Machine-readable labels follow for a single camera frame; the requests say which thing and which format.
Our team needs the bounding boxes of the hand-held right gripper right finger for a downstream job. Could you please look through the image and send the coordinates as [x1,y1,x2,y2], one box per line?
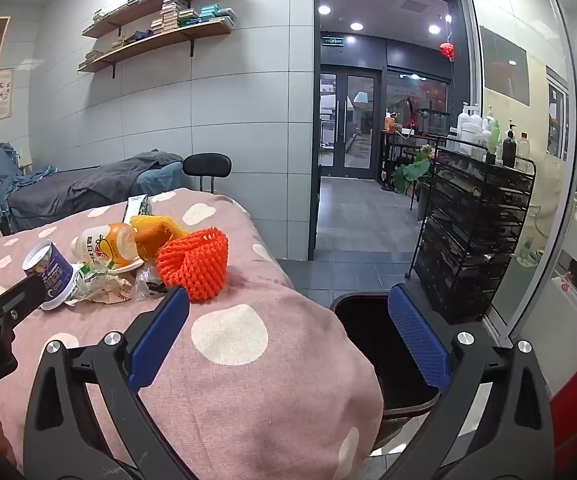
[387,283,554,480]

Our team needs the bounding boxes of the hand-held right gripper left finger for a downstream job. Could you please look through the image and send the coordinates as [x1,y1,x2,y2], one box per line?
[24,286,190,480]

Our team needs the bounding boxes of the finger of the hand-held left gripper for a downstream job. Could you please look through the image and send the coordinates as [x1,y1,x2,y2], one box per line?
[0,274,45,333]

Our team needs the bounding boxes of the brown trash bin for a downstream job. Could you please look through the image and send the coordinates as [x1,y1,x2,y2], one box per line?
[329,292,442,416]

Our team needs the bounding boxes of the purple yogurt cup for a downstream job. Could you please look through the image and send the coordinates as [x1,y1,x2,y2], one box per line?
[22,240,75,311]

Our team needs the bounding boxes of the clear plastic wrapper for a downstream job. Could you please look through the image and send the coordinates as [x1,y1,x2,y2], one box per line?
[133,260,169,302]

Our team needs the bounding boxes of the white green wrapper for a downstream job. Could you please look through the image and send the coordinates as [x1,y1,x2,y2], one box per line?
[66,259,135,306]

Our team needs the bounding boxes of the orange foam fruit net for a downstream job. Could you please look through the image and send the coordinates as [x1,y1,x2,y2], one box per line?
[156,227,229,303]

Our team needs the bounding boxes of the orange peel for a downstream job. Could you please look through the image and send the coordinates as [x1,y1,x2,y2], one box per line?
[135,224,175,262]

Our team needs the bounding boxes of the white bottle with orange label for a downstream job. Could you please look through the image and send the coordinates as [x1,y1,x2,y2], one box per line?
[71,222,144,266]

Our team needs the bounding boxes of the green snack wrapper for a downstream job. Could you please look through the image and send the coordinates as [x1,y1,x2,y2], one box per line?
[126,195,153,220]

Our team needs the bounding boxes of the black drawer cart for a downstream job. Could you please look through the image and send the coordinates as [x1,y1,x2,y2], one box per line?
[406,146,537,326]

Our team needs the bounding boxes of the blue cloth pile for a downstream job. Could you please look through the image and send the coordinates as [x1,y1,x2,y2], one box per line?
[0,137,56,233]

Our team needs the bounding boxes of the pink polka-dot blanket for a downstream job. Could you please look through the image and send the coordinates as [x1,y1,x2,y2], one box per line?
[0,187,384,480]

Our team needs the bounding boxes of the grey covered massage bed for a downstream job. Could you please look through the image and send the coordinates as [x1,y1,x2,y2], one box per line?
[7,150,184,221]

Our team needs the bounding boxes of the green floor tray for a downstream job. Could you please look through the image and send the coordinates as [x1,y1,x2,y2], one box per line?
[516,235,544,266]

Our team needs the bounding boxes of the green leafy plant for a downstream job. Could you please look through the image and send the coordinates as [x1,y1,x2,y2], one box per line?
[393,149,437,195]

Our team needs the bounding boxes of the black chair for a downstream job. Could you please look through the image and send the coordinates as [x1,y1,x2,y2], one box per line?
[183,152,232,195]

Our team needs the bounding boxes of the black metal table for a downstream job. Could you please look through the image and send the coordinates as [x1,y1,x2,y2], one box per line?
[381,127,449,191]

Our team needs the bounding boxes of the dark pump bottle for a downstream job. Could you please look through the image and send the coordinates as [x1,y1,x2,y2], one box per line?
[501,119,518,168]

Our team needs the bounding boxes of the clear bottle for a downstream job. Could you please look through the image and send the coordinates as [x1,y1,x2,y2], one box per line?
[516,131,530,171]

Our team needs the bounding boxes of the white pump bottle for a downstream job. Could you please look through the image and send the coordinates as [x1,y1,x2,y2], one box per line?
[456,102,484,156]

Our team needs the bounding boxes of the glass tank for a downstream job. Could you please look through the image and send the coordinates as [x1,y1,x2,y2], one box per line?
[416,108,452,136]

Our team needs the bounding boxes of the glass double door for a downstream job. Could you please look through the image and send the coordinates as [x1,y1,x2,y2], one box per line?
[320,66,382,179]

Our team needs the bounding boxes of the aluminium framed glass partition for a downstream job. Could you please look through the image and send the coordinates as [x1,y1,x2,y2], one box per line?
[451,0,577,346]

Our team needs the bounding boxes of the wall poster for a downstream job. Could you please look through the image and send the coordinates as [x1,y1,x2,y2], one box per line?
[0,67,15,122]

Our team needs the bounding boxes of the wooden wall shelf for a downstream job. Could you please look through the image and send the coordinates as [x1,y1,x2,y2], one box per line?
[82,0,233,38]
[78,16,234,78]

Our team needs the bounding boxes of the lower wooden wall shelf books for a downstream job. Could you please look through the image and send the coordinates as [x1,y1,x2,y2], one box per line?
[79,0,234,68]

